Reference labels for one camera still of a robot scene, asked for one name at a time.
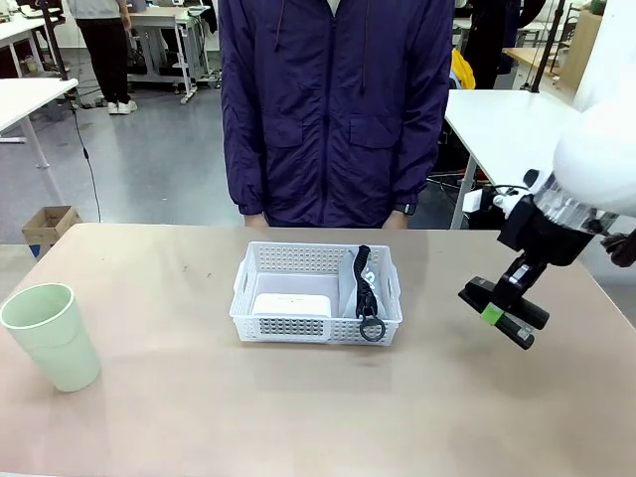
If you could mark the white perforated plastic basket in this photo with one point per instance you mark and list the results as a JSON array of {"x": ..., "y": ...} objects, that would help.
[{"x": 278, "y": 330}]

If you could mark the white desk with clutter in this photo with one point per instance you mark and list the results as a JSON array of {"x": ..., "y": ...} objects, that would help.
[{"x": 20, "y": 27}]

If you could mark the black tripod pole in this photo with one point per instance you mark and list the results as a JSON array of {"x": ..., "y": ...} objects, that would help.
[{"x": 544, "y": 54}]

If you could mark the grey metal workbench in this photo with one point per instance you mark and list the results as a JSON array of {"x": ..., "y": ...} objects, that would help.
[{"x": 159, "y": 30}]

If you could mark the person in dark clothes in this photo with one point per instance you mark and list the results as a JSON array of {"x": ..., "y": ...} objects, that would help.
[{"x": 492, "y": 40}]

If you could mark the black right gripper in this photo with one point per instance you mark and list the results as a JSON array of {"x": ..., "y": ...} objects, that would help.
[{"x": 546, "y": 238}]

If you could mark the black wrist watch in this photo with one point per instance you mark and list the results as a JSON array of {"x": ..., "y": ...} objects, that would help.
[{"x": 407, "y": 208}]

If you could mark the black stapler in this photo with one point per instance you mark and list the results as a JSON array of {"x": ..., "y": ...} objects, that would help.
[{"x": 476, "y": 293}]

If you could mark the white table with metal leg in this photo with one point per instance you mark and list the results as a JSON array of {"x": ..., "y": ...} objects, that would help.
[{"x": 25, "y": 99}]

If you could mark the black clamp stand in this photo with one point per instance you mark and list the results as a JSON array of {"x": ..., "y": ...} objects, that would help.
[{"x": 55, "y": 40}]

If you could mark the person in navy jacket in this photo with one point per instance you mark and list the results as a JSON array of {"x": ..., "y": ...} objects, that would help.
[{"x": 333, "y": 124}]

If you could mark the wooden top table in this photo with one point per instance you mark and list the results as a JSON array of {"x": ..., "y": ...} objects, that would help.
[{"x": 526, "y": 55}]

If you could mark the grey printed fabric pouch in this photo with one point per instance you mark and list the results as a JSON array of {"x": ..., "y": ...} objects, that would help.
[{"x": 346, "y": 293}]

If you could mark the yellow jacket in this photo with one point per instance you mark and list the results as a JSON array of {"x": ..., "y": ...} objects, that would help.
[{"x": 462, "y": 69}]

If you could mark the brown cardboard box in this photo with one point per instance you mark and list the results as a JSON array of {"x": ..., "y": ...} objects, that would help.
[{"x": 47, "y": 226}]

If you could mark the person's right hand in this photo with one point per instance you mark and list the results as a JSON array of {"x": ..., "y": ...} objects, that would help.
[{"x": 256, "y": 221}]

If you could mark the person in black trousers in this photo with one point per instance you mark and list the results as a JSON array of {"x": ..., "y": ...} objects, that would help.
[{"x": 107, "y": 49}]

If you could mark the light wooden cabinet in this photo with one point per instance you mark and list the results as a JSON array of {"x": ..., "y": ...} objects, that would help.
[{"x": 579, "y": 40}]

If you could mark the white digital alarm clock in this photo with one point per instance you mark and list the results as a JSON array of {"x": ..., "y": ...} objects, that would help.
[{"x": 290, "y": 304}]

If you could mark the pale green plastic cup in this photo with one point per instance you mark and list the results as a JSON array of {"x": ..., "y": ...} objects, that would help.
[{"x": 54, "y": 348}]

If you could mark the person's left hand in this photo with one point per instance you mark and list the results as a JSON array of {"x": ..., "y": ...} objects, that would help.
[{"x": 396, "y": 221}]

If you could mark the large white side table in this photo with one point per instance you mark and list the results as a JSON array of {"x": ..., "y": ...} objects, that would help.
[{"x": 497, "y": 129}]

